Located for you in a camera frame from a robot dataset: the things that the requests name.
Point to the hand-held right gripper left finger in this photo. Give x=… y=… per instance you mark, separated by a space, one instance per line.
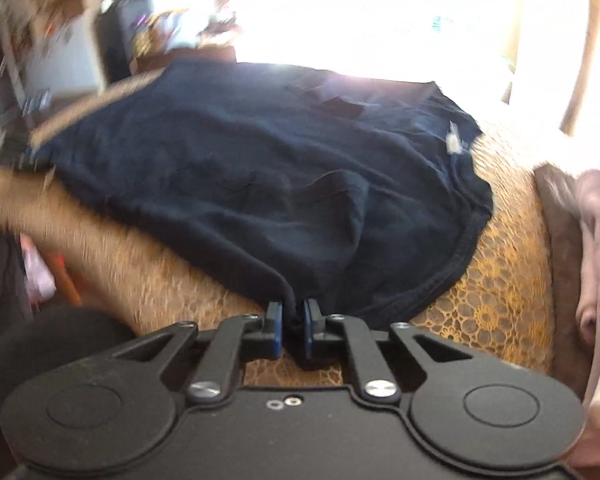
x=276 y=330

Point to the person's leg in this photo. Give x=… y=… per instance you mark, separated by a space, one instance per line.
x=45 y=340

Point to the dark navy T-shirt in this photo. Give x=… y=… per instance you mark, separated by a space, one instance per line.
x=260 y=185

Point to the white wardrobe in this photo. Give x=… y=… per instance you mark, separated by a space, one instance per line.
x=62 y=60

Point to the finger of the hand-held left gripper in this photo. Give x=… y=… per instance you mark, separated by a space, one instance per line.
x=7 y=147

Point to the pink plush toy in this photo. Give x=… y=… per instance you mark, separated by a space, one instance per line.
x=36 y=270

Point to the yellow floral lace cloth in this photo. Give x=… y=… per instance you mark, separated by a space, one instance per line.
x=500 y=300

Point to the brown folded cloth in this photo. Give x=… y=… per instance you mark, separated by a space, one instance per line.
x=562 y=260

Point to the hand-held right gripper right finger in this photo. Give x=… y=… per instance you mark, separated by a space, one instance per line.
x=311 y=332

